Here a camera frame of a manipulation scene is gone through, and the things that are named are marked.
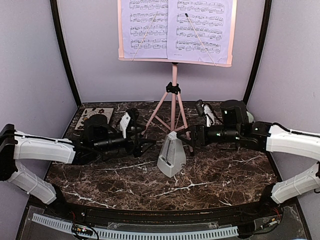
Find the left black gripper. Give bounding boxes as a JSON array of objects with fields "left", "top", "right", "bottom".
[{"left": 93, "top": 124, "right": 157, "bottom": 158}]

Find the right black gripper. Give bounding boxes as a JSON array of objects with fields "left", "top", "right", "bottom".
[{"left": 177, "top": 123, "right": 242, "bottom": 148}]

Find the white metronome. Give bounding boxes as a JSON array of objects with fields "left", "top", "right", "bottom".
[{"left": 157, "top": 131, "right": 187, "bottom": 178}]

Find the pink perforated music stand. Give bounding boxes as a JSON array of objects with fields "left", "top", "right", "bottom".
[{"left": 117, "top": 0, "right": 238, "bottom": 157}]

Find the sheet music page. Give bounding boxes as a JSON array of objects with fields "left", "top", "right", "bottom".
[
  {"left": 120, "top": 0, "right": 169, "bottom": 60},
  {"left": 167, "top": 0, "right": 237, "bottom": 67}
]

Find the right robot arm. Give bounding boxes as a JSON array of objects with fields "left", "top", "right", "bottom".
[{"left": 176, "top": 99, "right": 320, "bottom": 217}]

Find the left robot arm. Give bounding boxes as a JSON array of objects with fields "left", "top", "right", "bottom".
[{"left": 0, "top": 109, "right": 156, "bottom": 218}]

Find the floral pattern coaster tile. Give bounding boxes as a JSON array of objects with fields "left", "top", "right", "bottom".
[{"left": 74, "top": 107, "right": 115, "bottom": 132}]

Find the pale green ceramic bowl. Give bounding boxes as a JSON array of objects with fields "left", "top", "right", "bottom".
[{"left": 246, "top": 111, "right": 255, "bottom": 123}]

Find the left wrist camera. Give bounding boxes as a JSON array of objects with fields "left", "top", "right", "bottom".
[{"left": 117, "top": 108, "right": 139, "bottom": 139}]

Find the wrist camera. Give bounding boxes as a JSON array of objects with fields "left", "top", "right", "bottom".
[
  {"left": 195, "top": 99, "right": 215, "bottom": 127},
  {"left": 117, "top": 108, "right": 139, "bottom": 139}
]

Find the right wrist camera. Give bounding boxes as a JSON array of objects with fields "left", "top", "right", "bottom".
[{"left": 195, "top": 99, "right": 215, "bottom": 127}]

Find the white slotted cable duct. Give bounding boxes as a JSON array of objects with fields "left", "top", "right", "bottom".
[{"left": 31, "top": 213, "right": 239, "bottom": 240}]

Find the right black frame post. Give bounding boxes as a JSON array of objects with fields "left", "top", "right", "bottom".
[{"left": 242, "top": 0, "right": 273, "bottom": 105}]

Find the black frame post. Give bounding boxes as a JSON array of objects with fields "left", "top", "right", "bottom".
[
  {"left": 242, "top": 0, "right": 273, "bottom": 105},
  {"left": 49, "top": 0, "right": 82, "bottom": 108}
]

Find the left black frame post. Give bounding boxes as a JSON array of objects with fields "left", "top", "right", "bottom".
[{"left": 49, "top": 0, "right": 82, "bottom": 108}]

